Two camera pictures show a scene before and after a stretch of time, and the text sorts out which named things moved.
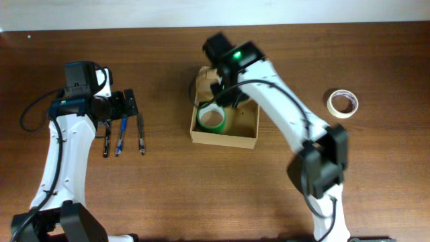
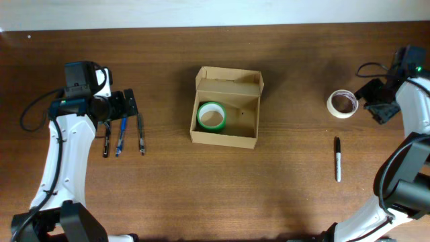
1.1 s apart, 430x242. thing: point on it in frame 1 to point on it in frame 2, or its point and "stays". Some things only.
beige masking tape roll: (342, 103) stays
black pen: (105, 154) stays
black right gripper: (225, 97) to (375, 99)
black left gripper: (130, 103) stays
